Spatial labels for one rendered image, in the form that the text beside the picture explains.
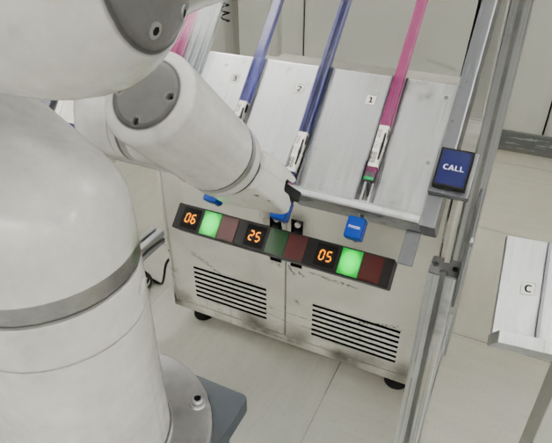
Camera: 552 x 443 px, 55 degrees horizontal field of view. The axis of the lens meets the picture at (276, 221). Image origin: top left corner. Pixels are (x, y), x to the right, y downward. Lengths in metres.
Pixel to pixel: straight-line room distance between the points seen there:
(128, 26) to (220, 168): 0.29
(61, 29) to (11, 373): 0.21
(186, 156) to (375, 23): 2.30
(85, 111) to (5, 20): 0.31
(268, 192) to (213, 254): 0.80
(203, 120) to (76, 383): 0.22
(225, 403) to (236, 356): 0.99
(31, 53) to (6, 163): 0.11
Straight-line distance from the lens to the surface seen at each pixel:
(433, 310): 0.81
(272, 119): 0.81
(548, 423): 0.97
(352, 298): 1.24
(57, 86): 0.24
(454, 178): 0.68
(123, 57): 0.23
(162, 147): 0.43
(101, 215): 0.31
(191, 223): 0.82
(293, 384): 1.42
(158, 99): 0.43
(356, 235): 0.71
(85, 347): 0.34
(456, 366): 1.54
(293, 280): 1.28
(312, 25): 2.82
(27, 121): 0.35
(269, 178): 0.57
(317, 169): 0.76
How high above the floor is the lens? 1.09
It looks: 33 degrees down
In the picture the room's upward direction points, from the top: straight up
